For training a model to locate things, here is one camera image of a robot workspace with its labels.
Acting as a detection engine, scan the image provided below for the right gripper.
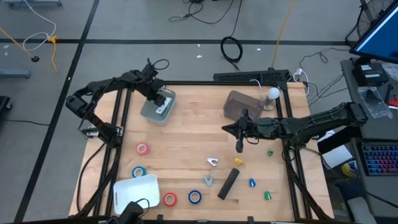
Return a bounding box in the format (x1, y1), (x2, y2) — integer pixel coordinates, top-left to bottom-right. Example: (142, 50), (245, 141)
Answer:
(221, 108), (280, 141)

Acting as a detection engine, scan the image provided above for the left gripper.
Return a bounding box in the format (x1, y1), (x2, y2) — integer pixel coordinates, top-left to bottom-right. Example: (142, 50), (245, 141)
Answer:
(136, 73), (169, 109)

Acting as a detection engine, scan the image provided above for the mint green stapler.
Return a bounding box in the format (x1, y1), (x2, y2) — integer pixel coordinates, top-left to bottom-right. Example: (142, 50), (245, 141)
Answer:
(155, 96), (174, 119)

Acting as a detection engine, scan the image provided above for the pink tape roll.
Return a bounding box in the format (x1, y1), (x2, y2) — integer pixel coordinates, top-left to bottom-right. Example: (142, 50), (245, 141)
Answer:
(136, 142), (150, 156)

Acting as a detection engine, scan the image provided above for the black stapler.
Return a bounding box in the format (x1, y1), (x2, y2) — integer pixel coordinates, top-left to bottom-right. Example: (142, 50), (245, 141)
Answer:
(217, 167), (241, 200)

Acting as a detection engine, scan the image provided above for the teal tape roll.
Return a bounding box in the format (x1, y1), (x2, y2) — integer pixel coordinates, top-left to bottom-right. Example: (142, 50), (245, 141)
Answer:
(131, 166), (147, 179)

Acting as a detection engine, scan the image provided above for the dark blue tape roll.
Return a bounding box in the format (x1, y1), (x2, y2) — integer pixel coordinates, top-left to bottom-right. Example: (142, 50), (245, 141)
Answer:
(188, 190), (203, 205)

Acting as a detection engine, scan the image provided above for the red tape roll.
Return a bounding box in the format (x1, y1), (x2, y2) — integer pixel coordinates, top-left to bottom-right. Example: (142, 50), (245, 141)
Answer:
(162, 192), (178, 207)

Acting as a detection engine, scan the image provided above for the pale translucent storage bin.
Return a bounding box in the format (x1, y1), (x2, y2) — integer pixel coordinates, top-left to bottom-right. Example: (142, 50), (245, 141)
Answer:
(139, 86), (177, 127)

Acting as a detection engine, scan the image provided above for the smoky grey storage bin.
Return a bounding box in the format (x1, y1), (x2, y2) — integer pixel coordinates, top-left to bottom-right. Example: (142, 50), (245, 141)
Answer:
(223, 90), (265, 124)

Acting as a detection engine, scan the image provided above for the black perforated power box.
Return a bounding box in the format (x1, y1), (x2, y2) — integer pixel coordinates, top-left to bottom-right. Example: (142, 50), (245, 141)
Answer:
(213, 68), (292, 84)

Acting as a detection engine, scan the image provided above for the white power adapter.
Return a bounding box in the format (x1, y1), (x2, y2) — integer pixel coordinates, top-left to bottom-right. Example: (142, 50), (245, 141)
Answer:
(292, 67), (310, 96)

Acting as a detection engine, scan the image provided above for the white storage bin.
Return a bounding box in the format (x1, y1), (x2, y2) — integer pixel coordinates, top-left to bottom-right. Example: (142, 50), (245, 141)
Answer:
(113, 174), (160, 215)

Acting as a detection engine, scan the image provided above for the large white paper sheet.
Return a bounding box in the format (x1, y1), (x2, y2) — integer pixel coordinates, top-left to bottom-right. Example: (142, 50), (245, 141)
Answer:
(323, 144), (354, 169)

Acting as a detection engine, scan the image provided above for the yellow crumpled item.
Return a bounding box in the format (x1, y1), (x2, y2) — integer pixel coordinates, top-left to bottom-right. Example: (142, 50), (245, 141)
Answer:
(341, 163), (358, 178)

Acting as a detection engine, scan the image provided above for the grey side desk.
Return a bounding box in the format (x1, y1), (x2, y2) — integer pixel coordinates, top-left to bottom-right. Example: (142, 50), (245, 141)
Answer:
(340, 58), (398, 141)

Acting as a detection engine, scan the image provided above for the clear plastic bag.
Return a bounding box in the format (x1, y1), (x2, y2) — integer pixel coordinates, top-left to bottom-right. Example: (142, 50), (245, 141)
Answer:
(357, 86), (394, 119)

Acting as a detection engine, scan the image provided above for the black mini computer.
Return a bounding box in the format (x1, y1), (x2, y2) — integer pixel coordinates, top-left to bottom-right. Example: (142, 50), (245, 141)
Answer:
(351, 63), (390, 87)

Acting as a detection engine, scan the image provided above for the backlit keyboard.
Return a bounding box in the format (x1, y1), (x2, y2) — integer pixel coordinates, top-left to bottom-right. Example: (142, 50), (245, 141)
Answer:
(361, 143), (398, 177)

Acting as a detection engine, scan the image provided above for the grey cart base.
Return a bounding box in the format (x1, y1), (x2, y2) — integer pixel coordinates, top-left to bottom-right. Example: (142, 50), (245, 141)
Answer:
(0, 68), (32, 79)
(2, 0), (63, 9)

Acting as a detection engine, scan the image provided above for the computer monitor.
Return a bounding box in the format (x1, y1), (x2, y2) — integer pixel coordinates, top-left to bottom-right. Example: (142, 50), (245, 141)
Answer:
(349, 0), (398, 65)

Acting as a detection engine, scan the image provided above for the black floor fan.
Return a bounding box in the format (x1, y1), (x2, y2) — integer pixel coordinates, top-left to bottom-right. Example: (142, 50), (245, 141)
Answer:
(345, 0), (396, 47)

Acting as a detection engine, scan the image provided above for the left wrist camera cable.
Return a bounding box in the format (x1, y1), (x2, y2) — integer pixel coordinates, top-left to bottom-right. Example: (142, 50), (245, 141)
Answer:
(153, 58), (170, 71)

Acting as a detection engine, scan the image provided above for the black aluminium table frame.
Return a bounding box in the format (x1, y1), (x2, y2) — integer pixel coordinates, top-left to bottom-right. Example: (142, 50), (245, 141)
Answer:
(73, 70), (333, 224)

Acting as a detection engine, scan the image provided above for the coiled black cable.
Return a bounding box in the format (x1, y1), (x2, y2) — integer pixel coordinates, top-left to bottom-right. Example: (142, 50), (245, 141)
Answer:
(220, 0), (244, 72)

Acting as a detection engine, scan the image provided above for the black floor cable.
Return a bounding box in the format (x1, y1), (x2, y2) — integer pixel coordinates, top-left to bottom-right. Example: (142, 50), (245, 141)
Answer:
(169, 0), (236, 25)

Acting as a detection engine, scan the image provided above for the yellow cable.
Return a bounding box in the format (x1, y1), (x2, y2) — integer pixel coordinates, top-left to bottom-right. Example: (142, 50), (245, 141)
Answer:
(0, 27), (59, 74)
(271, 0), (296, 70)

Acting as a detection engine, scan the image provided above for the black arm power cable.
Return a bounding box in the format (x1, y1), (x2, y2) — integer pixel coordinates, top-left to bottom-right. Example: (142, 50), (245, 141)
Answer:
(76, 143), (105, 214)

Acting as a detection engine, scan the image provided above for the black cabled device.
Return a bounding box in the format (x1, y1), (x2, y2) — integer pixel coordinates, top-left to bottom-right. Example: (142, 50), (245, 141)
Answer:
(105, 198), (150, 224)

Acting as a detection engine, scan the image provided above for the white floor cable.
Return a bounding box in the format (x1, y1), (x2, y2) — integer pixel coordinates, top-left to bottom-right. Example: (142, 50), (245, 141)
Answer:
(22, 0), (57, 52)

